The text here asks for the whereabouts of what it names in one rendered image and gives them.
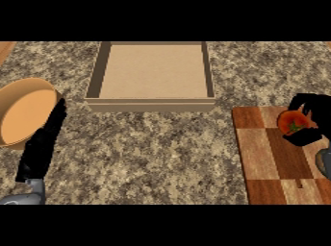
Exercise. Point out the red tomato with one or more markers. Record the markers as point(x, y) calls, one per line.
point(293, 121)

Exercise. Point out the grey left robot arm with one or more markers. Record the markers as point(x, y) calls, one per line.
point(29, 193)

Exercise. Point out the checkered wooden cutting board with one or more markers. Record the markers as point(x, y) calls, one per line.
point(272, 157)

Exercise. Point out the open cardboard box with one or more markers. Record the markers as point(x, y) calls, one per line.
point(151, 75)

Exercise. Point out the tan wooden bowl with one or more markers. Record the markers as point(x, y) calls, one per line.
point(18, 113)

